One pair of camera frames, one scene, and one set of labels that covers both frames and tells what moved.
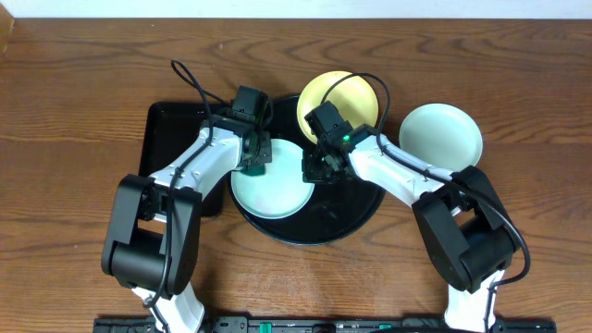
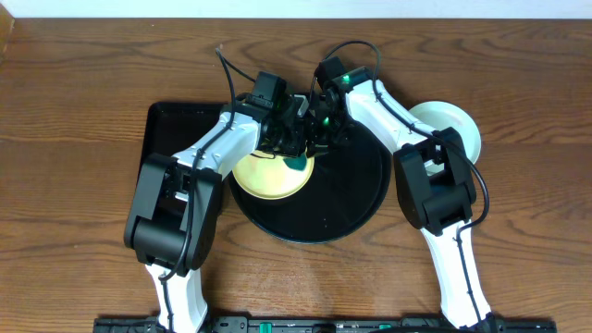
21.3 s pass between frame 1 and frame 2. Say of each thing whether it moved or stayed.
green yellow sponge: moved
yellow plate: moved
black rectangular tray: stayed
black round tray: stayed
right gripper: moved
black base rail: stayed
